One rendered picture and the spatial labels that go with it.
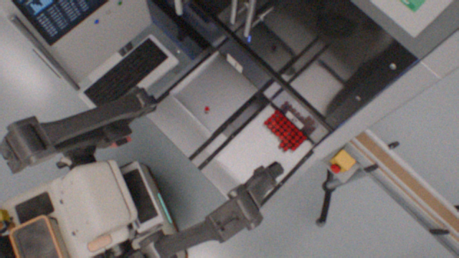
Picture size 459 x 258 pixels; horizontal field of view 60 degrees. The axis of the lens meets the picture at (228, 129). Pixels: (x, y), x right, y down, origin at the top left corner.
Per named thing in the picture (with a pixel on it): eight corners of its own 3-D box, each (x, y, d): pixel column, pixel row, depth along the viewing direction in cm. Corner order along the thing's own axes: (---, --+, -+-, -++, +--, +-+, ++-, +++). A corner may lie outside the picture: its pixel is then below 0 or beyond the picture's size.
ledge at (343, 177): (341, 140, 175) (343, 139, 173) (363, 160, 173) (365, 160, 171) (320, 162, 172) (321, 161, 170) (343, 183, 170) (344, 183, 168)
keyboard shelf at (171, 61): (140, 24, 194) (139, 21, 191) (179, 62, 190) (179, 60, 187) (67, 84, 184) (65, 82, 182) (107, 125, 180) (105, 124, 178)
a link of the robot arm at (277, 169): (256, 168, 137) (269, 190, 136) (281, 153, 141) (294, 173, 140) (245, 173, 148) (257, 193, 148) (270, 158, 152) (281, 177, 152)
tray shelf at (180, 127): (217, 41, 184) (217, 39, 183) (329, 146, 174) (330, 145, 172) (139, 109, 174) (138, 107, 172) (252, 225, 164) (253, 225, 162)
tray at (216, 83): (224, 46, 182) (225, 42, 178) (265, 84, 178) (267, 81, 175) (170, 94, 175) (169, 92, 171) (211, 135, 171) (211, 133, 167)
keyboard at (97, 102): (148, 38, 189) (148, 35, 187) (168, 57, 187) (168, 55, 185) (83, 92, 181) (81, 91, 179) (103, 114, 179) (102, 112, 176)
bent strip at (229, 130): (229, 127, 172) (229, 123, 166) (234, 132, 172) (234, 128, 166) (205, 149, 169) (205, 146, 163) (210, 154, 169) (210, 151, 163)
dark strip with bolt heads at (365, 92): (310, 134, 160) (402, 43, 84) (318, 142, 160) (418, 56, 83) (308, 136, 160) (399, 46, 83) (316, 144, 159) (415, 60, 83)
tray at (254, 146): (269, 105, 175) (270, 102, 172) (313, 145, 172) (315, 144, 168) (214, 158, 168) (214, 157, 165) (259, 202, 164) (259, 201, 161)
